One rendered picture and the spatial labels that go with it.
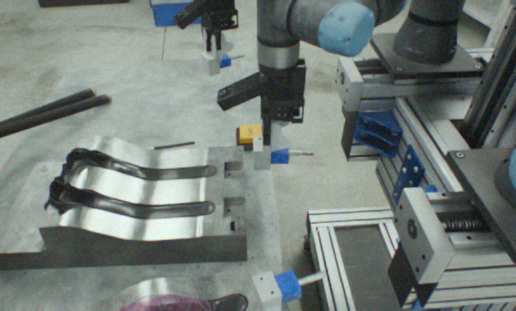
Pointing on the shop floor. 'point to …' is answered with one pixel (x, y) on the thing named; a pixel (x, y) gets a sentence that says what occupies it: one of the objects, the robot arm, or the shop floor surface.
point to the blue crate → (163, 16)
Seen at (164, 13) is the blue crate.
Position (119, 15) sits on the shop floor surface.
